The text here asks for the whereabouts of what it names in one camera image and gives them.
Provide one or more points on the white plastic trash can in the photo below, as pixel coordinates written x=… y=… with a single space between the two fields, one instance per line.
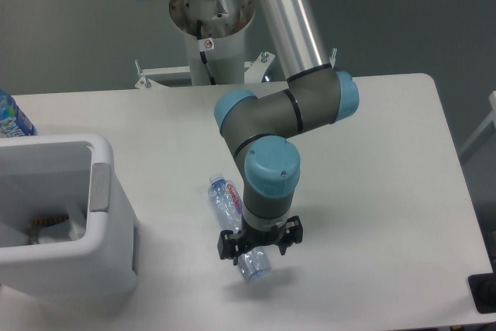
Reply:
x=40 y=175

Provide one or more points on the white tissue wrapper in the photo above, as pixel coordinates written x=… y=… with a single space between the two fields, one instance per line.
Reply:
x=76 y=225

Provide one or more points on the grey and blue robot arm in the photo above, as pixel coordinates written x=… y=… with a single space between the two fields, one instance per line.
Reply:
x=257 y=130

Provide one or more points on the white frame at right edge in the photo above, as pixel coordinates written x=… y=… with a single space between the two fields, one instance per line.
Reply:
x=483 y=132

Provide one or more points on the black clamp at table edge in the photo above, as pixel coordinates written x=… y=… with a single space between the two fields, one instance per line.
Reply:
x=482 y=287

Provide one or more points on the blue snack packet in bin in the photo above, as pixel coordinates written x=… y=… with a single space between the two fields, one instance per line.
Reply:
x=37 y=225

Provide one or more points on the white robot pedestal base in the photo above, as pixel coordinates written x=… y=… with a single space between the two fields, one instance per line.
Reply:
x=214 y=33

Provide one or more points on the blue labelled water bottle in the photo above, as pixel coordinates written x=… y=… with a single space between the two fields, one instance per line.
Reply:
x=14 y=122

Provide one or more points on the clear plastic bottle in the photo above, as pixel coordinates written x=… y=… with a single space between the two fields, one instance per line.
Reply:
x=228 y=205

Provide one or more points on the white levelling foot bracket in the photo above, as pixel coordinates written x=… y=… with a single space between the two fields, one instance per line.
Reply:
x=330 y=62

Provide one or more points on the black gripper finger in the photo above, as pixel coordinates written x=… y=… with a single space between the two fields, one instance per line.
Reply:
x=290 y=233
x=232 y=245

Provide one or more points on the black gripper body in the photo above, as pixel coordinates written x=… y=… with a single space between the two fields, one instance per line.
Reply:
x=251 y=237

